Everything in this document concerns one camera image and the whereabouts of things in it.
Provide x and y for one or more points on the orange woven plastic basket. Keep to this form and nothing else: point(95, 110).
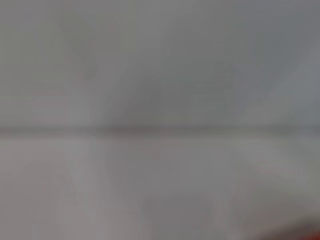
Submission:
point(316, 236)

